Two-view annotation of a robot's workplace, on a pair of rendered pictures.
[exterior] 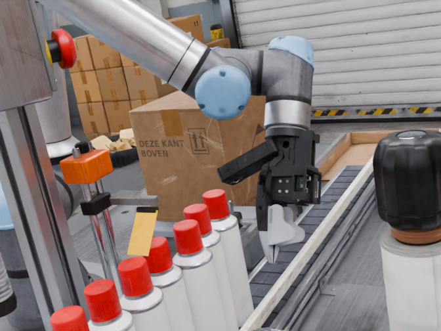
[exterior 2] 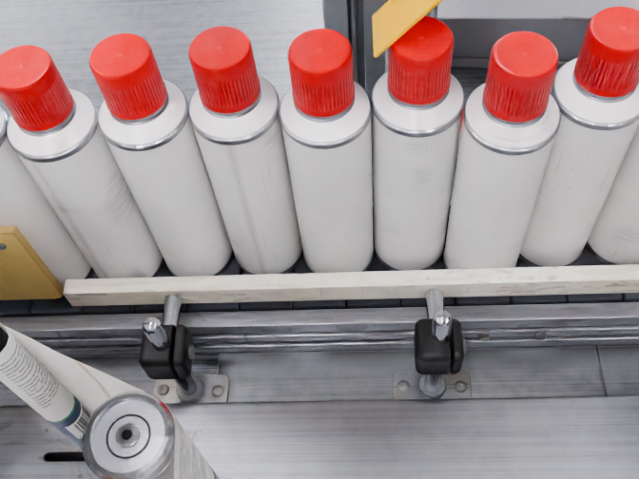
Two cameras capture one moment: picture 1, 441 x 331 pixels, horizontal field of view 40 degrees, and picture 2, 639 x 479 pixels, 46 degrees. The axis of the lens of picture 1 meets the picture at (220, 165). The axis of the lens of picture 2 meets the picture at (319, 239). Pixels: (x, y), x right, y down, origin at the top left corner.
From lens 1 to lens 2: 0.50 m
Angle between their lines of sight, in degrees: 63
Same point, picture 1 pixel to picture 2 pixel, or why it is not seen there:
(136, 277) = (299, 83)
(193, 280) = (468, 153)
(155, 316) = (308, 157)
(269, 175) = not seen: outside the picture
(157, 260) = (396, 75)
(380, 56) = not seen: outside the picture
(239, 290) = (627, 215)
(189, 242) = (496, 94)
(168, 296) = (387, 142)
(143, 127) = not seen: outside the picture
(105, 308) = (203, 88)
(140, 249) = (381, 31)
